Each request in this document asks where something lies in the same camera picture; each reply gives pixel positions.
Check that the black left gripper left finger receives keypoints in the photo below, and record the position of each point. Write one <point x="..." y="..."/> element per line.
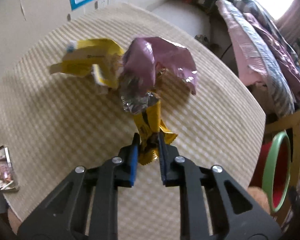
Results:
<point x="85" y="204"/>

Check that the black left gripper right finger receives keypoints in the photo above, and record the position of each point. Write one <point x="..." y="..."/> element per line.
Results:
<point x="212" y="204"/>

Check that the yellow black foil wrapper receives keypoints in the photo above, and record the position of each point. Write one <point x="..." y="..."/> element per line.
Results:
<point x="145" y="108"/>

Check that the yellow paper box wrapper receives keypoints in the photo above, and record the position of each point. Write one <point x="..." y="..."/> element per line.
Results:
<point x="100" y="58"/>

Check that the pink foil snack bag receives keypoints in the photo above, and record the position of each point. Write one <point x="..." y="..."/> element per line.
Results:
<point x="147" y="56"/>

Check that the green rimmed red trash bin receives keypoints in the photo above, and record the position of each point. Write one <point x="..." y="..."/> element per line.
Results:
<point x="272" y="172"/>

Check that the brown plush teddy bear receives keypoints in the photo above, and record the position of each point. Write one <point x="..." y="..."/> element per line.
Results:
<point x="257" y="193"/>

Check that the smartphone with lit screen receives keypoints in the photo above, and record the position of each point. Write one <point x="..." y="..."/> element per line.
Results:
<point x="8" y="181"/>

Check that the beige checkered tablecloth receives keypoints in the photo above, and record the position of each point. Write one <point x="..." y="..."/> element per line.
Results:
<point x="53" y="123"/>

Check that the bed with purple bedding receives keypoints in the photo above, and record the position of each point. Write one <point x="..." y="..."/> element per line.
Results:
<point x="266" y="63"/>

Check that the white wall socket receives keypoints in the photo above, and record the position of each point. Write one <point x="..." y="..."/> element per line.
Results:
<point x="99" y="4"/>

